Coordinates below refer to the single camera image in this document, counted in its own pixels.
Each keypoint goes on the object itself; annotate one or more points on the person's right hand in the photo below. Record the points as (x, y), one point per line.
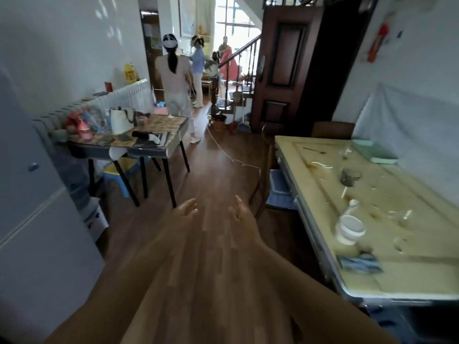
(245, 227)

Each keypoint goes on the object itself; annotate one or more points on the person's left hand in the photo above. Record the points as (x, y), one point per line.
(183, 220)

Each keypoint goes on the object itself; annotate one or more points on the metal spoon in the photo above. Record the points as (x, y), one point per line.
(313, 150)

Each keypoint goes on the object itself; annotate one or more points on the white lidded jar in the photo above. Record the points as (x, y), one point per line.
(349, 231)

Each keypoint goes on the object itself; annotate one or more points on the dark glass mug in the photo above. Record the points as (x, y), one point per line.
(349, 177)

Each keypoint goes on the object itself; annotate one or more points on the clear glass cup brown residue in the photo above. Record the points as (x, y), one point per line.
(345, 152)

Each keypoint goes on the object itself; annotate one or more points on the person's right forearm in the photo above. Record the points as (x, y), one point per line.
(304, 304)

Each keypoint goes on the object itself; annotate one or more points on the person's left forearm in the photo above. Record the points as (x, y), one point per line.
(125, 300)

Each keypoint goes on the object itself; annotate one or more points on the yellow dining table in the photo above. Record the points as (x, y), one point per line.
(423, 225)

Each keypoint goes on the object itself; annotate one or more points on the black legged table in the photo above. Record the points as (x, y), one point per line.
(168, 182)

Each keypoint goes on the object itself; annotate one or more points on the blue ruffled seat cushion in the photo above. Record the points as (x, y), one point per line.
(278, 188)
(394, 320)

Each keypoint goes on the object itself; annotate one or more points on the dark wooden chair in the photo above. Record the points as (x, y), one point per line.
(266, 164)

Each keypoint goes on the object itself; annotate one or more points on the yellow blue plastic stool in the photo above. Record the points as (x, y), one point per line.
(118, 168)

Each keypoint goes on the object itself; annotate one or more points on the white cardboard box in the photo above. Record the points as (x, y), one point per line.
(95, 222)

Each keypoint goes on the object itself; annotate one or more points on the broom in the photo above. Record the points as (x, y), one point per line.
(244, 128)

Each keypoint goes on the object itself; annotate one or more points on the brown bin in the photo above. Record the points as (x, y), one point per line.
(219, 123)

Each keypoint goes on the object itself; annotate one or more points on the thin white stick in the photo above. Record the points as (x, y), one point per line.
(344, 192)

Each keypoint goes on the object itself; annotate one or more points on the small drinking glass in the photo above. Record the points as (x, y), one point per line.
(141, 123)

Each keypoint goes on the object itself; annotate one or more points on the small white scoop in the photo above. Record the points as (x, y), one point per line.
(353, 203)

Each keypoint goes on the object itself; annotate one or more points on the white bag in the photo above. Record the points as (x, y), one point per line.
(122, 121)

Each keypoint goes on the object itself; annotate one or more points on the blue grey rag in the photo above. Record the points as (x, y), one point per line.
(358, 264)

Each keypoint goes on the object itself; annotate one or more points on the white radiator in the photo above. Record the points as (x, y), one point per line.
(125, 98)

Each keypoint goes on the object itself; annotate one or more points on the wooden staircase with railing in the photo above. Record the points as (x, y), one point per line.
(215, 89)

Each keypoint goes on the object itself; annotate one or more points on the mint green tray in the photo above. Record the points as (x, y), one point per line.
(373, 152)

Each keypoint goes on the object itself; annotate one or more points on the small red box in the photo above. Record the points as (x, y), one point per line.
(108, 87)

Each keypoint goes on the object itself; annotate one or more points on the brown panelled wooden door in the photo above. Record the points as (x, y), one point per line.
(287, 60)

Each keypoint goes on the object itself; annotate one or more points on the brown interior door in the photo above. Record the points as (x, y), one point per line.
(148, 32)

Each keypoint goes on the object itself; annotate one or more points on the bright window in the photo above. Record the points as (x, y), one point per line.
(236, 17)

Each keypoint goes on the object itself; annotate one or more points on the red hanging ornament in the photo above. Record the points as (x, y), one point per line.
(376, 44)

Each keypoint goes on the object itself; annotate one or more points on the white wall cloth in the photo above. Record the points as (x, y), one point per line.
(412, 132)

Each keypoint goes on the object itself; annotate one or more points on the framed wall picture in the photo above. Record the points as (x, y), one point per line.
(187, 17)

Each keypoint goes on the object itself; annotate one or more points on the dark wooden door frame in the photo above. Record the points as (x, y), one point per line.
(358, 42)

